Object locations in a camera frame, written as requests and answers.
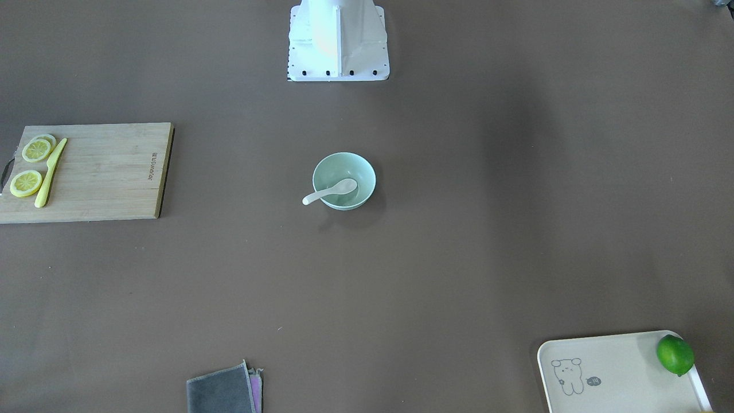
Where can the white ceramic spoon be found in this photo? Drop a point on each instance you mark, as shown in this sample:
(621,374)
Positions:
(343,187)

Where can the light green bowl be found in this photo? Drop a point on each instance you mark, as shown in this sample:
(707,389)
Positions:
(339,166)

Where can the grey folded cloth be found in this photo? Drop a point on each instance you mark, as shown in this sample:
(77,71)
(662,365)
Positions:
(237,389)

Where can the bamboo cutting board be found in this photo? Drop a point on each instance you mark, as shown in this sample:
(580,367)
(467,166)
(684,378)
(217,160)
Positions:
(105,172)

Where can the cream tray with bear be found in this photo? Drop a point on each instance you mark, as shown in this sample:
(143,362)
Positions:
(616,373)

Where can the yellow plastic knife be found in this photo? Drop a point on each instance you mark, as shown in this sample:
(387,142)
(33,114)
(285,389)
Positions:
(41,198)

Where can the upper lemon slice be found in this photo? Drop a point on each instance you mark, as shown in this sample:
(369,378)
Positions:
(37,150)

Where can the lemon slice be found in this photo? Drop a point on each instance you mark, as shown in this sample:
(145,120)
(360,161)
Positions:
(26,183)
(37,150)

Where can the lower lemon slice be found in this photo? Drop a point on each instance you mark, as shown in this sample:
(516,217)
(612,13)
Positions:
(26,183)

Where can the green lime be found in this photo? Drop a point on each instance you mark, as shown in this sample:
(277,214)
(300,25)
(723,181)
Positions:
(675,355)

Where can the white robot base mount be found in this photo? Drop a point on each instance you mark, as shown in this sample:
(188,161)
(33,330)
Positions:
(337,41)

